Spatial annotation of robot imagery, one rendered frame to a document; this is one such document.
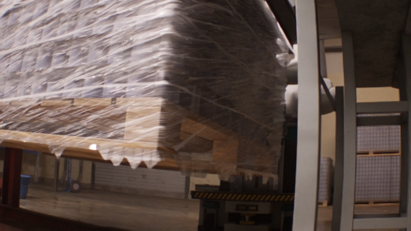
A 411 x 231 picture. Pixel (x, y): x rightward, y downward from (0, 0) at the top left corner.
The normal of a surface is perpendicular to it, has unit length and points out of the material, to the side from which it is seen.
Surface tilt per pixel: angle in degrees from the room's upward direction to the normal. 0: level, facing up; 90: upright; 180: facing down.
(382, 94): 90
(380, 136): 88
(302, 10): 90
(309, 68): 90
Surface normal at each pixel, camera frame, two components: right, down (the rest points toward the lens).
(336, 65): -0.37, -0.22
